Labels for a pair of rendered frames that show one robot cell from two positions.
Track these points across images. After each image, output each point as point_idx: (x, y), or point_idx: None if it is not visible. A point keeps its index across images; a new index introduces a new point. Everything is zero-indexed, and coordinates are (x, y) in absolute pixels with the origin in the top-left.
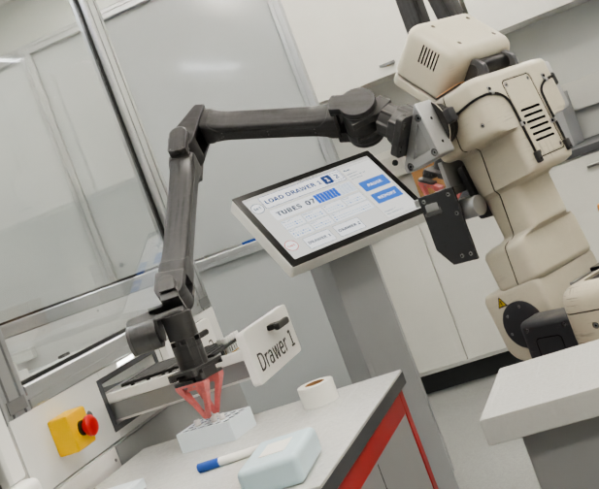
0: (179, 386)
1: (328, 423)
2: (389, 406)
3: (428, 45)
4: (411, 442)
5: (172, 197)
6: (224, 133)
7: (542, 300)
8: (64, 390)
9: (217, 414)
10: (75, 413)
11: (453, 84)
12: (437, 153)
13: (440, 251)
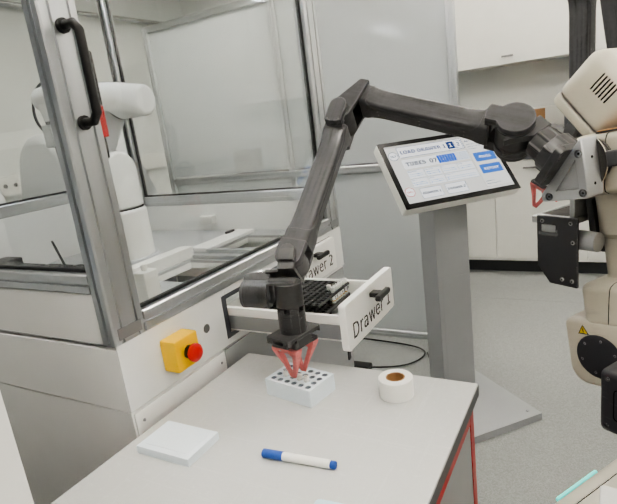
0: (274, 346)
1: (396, 454)
2: (460, 440)
3: (610, 74)
4: (467, 455)
5: (316, 163)
6: (380, 112)
7: None
8: (186, 308)
9: (303, 376)
10: (184, 339)
11: None
12: (585, 195)
13: (540, 266)
